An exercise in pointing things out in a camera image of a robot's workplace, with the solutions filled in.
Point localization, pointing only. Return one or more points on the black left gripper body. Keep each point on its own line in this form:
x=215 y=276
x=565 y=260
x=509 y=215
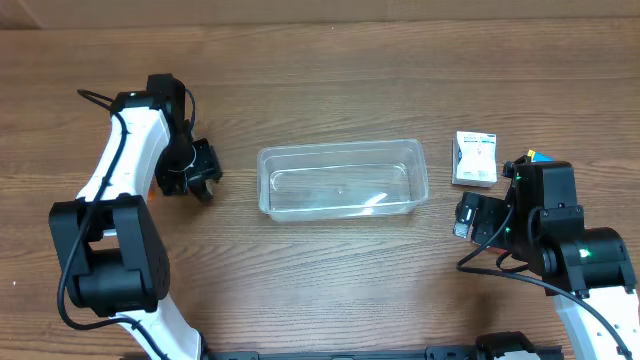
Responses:
x=198 y=176

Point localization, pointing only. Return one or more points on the white medicine box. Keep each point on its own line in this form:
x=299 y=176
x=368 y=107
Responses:
x=474 y=159

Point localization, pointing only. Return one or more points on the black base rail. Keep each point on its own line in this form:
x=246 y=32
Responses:
x=495 y=346

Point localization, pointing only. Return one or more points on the clear plastic container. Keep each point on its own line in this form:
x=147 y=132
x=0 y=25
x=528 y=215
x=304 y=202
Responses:
x=341 y=180

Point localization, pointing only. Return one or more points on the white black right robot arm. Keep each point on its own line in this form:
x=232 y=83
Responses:
x=536 y=235

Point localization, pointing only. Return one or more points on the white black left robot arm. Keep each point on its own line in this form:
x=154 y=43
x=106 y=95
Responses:
x=114 y=266

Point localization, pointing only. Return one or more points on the blue cough drops box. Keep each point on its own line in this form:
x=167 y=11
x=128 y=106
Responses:
x=534 y=156

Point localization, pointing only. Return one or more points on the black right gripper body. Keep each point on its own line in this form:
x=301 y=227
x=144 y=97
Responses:
x=480 y=220

